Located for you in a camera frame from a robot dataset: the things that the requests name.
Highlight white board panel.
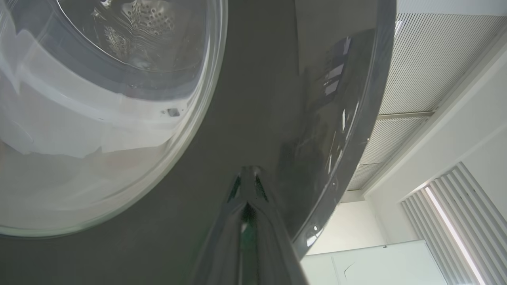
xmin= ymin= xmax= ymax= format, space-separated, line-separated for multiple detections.
xmin=300 ymin=239 xmax=448 ymax=285

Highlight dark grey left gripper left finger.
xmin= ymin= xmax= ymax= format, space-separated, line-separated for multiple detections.
xmin=190 ymin=166 xmax=250 ymax=285

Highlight white vertical slat blinds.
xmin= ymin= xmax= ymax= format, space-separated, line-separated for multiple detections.
xmin=401 ymin=161 xmax=507 ymax=285

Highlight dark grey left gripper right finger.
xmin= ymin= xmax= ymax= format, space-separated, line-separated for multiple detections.
xmin=249 ymin=166 xmax=309 ymax=285

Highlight dark grey washing machine door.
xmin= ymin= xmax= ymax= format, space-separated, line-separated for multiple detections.
xmin=0 ymin=0 xmax=397 ymax=285

